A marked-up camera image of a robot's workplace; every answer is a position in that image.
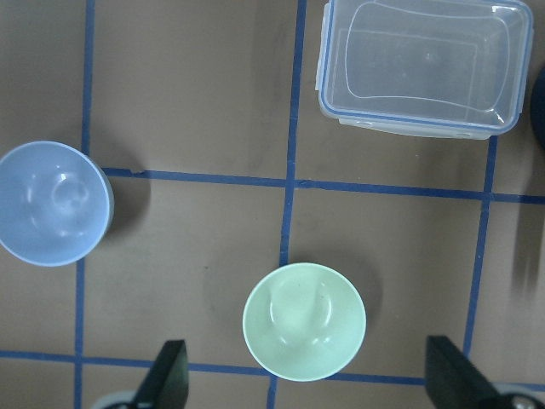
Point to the blue bowl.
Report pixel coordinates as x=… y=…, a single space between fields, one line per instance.
x=56 y=203

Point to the clear plastic food container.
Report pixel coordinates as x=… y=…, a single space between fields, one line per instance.
x=440 y=69

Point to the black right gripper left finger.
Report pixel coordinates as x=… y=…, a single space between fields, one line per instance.
x=166 y=384

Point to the green bowl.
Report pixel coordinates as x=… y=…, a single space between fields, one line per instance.
x=304 y=322

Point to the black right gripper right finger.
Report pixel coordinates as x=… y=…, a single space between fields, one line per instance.
x=452 y=381

